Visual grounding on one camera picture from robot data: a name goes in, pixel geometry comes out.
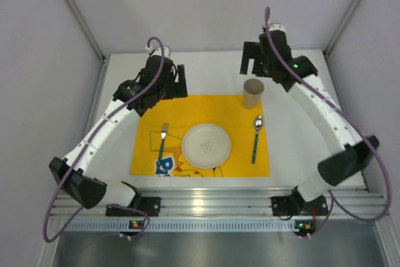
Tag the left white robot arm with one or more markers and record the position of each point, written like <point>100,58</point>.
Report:
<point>77,172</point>

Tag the perforated cable duct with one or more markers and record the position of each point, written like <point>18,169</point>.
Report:
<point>189,225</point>

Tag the left aluminium frame post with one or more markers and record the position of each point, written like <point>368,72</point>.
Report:
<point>84,27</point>

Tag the aluminium mounting rail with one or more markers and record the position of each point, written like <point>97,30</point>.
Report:
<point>251,203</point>

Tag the fork with green handle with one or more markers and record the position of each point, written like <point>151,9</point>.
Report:
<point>164,132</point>

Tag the spoon with green handle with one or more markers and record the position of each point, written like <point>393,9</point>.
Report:
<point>258,125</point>

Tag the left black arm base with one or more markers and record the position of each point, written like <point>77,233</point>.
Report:
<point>149,205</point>

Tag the cream round plate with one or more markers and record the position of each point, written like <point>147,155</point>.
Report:
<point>206,146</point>

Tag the aluminium frame post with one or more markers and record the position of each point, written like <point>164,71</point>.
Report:
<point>84,27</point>
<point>343,24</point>

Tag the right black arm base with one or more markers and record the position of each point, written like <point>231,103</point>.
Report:
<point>294,205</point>

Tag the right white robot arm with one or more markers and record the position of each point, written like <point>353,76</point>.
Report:
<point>299,77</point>

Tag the right aluminium frame post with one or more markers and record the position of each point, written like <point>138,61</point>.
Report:
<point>343,24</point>

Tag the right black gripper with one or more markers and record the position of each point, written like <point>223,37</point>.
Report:
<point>250,59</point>

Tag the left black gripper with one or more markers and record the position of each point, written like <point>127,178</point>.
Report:
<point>180,82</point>

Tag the yellow Pikachu cloth placemat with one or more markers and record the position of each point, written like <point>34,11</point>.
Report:
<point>226,111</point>

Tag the beige paper cup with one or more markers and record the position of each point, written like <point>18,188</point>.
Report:
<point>252,92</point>

